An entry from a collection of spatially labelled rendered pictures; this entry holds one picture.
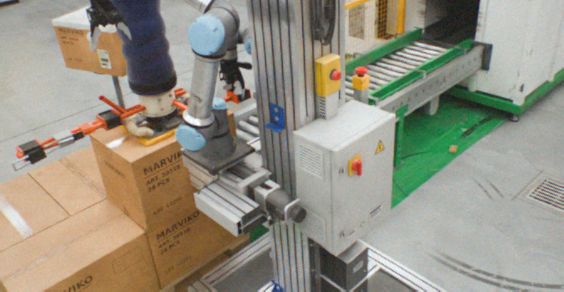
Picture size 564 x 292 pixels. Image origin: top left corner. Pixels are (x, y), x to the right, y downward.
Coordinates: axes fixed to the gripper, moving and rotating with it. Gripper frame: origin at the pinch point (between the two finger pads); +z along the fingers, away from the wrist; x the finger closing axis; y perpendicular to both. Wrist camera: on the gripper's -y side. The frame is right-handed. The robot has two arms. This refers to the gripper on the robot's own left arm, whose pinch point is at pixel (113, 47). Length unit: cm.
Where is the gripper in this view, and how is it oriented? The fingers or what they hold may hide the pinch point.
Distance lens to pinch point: 196.8
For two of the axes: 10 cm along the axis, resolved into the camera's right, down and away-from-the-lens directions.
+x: -7.2, 3.8, -5.7
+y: -6.9, -3.3, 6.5
